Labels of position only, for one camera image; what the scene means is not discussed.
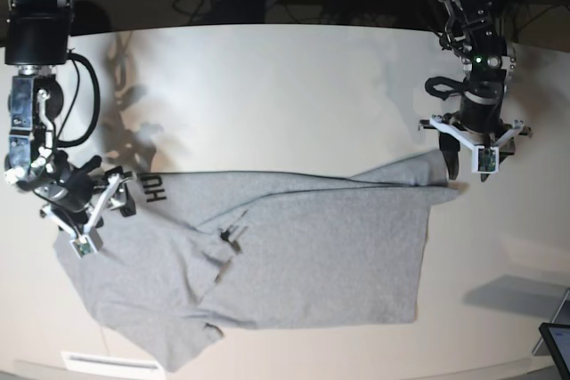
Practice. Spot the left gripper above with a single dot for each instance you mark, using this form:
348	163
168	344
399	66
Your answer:
478	115

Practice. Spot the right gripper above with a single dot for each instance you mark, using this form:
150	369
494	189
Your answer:
68	190

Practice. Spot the grey T-shirt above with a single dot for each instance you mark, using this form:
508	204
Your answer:
259	250

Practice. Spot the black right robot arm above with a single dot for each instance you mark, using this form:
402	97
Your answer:
37	162

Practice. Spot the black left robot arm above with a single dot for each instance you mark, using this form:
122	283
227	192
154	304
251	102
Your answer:
488	61

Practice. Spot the white flat label strip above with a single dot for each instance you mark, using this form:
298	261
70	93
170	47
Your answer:
108	366

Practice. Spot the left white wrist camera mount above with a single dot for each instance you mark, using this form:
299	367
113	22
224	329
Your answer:
484	148

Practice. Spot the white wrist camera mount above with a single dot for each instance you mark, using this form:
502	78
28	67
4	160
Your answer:
86	240
484	148

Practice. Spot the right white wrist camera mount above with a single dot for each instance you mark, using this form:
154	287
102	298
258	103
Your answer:
86	240

